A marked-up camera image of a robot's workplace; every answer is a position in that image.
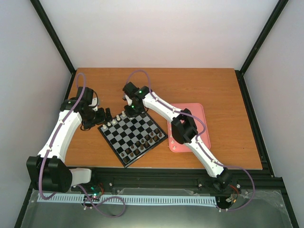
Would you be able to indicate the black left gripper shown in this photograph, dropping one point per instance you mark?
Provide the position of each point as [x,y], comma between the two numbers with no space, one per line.
[109,118]

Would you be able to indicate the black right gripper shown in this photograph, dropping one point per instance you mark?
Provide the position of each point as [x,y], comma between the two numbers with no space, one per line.
[130,114]

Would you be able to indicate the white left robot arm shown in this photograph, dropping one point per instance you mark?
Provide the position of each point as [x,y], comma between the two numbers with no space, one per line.
[47,170]

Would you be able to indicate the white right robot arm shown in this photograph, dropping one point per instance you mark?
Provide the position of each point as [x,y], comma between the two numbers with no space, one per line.
[183,129]

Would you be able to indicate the black and silver chessboard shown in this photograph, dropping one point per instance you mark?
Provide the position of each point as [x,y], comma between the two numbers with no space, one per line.
[128,134]

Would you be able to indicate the pink plastic tray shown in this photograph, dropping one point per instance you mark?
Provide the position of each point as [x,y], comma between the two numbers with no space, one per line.
[198,111]

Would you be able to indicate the light blue cable duct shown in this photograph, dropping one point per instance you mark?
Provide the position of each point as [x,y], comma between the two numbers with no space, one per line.
[136,200]

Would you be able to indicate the black aluminium frame post left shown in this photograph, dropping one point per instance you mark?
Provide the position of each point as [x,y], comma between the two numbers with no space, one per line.
[53,35]

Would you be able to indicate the black aluminium frame post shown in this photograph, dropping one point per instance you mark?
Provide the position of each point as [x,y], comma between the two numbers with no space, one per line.
[274,16]
[53,35]

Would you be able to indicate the black aluminium frame post right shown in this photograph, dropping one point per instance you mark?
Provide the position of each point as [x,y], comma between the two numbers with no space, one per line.
[274,16]

